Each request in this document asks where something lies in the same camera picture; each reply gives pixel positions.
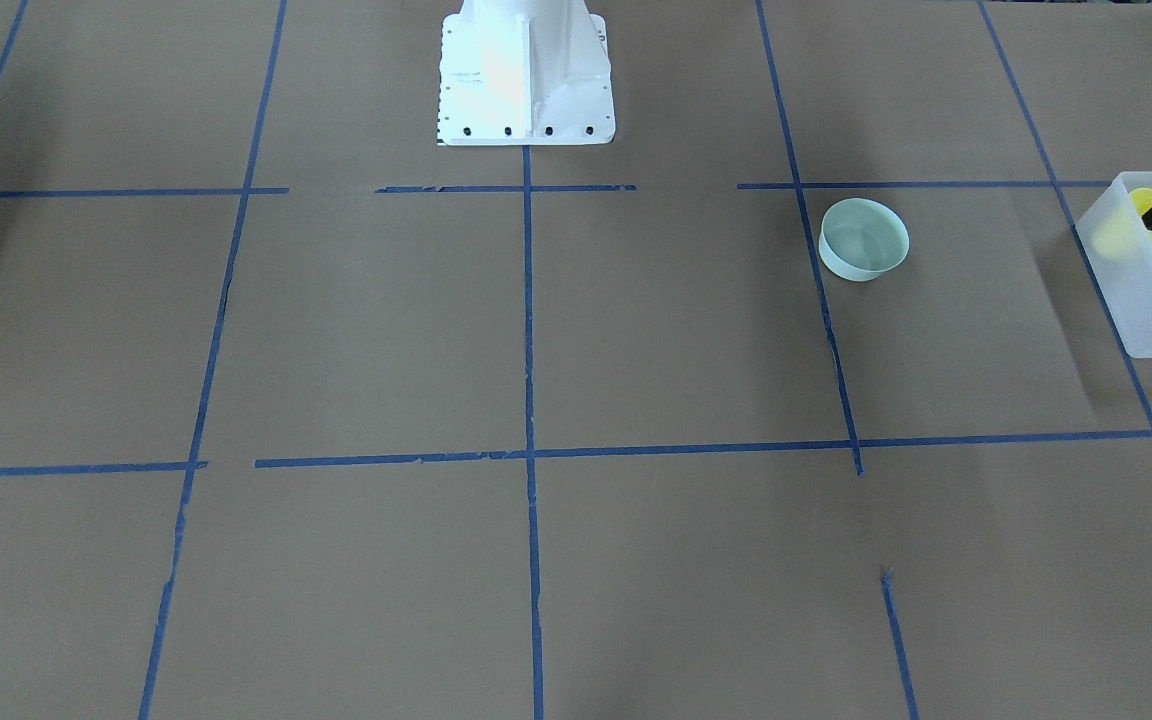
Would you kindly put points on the light green bowl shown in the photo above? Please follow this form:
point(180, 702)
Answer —
point(861, 239)

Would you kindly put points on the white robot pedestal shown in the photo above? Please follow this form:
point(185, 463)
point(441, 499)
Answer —
point(525, 73)

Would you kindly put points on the translucent white storage box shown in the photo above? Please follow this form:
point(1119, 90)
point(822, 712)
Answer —
point(1151, 280)

